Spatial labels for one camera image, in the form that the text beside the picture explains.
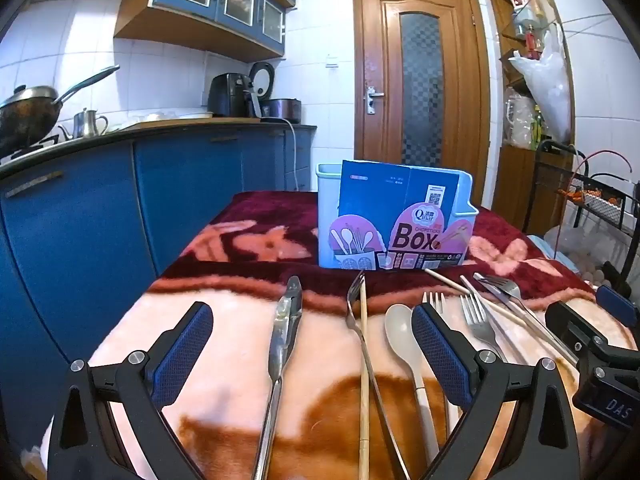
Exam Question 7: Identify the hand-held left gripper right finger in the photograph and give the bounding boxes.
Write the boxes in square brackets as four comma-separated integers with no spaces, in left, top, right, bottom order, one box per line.
[411,303,583,480]

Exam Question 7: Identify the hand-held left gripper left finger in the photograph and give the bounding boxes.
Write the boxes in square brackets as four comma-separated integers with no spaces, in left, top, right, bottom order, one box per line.
[47,301,216,480]

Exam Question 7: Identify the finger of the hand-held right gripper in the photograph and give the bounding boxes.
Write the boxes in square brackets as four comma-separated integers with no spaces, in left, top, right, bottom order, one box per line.
[596,284,640,328]
[545,301,610,367]

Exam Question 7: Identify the beige plastic spoon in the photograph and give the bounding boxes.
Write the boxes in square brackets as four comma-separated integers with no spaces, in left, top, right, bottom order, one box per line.
[385,304,438,466]

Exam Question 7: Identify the light blue plastic utensil holder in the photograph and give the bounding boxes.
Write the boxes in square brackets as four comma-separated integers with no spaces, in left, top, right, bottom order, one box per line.
[316,160,480,271]

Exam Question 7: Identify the bag of eggs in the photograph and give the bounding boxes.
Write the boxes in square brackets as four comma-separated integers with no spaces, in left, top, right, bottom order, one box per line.
[544,225,616,286]

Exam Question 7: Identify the wooden chopstick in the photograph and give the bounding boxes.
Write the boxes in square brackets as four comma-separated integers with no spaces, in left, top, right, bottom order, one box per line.
[358,280,371,480]
[425,268,523,328]
[459,275,526,361]

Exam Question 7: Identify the silver table knife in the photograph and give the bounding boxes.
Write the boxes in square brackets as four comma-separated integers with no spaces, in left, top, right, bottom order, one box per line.
[252,275,304,480]

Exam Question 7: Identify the long metal fork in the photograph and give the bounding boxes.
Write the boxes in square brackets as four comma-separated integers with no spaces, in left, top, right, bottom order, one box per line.
[346,270,412,480]

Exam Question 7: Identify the red and pink printed blanket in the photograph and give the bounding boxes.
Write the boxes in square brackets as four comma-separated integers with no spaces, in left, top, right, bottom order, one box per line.
[45,191,640,480]

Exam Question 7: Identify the wooden shelf unit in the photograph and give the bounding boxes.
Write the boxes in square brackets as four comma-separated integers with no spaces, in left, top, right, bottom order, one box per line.
[488,0,576,233]

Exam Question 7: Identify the blue kitchen base cabinets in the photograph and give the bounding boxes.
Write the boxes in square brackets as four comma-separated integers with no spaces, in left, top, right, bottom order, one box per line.
[0,125,318,456]

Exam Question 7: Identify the blue cardboard packaging sleeve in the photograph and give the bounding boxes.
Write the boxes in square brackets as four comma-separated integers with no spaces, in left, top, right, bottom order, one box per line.
[330,160,473,272]

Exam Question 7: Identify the clear plastic pitcher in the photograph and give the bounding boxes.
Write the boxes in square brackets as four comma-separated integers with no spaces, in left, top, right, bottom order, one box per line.
[505,87,536,148]

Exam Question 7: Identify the white plastic bag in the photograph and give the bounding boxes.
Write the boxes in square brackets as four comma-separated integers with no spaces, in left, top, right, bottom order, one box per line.
[509,22,573,143]

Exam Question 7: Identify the metal kettle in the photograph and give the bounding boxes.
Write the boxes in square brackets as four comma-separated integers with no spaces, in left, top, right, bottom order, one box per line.
[59,108,109,140]

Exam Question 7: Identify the black air fryer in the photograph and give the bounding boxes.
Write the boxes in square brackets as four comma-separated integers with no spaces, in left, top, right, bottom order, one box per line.
[207,73,261,118]

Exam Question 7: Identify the metal wok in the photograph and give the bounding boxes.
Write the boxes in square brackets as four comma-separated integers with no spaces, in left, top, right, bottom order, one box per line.
[0,65,121,158]

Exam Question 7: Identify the wooden door with glass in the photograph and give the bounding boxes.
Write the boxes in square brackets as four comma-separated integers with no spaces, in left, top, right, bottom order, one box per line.
[351,0,491,201]

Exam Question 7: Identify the metal fork with pale handle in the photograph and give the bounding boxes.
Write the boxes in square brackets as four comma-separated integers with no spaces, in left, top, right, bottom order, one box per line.
[472,272,578,367]

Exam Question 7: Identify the red cable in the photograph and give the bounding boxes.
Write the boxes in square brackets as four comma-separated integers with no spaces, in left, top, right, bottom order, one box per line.
[575,150,633,176]

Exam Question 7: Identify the black wire rack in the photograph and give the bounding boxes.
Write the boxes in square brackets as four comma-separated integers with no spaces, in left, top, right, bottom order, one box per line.
[525,140,640,306]

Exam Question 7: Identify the white power cable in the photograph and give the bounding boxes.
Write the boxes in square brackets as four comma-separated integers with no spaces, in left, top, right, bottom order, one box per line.
[280,119,301,192]

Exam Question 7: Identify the blue wall cabinet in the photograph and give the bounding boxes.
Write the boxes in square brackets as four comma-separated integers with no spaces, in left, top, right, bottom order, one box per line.
[114,0,298,64]

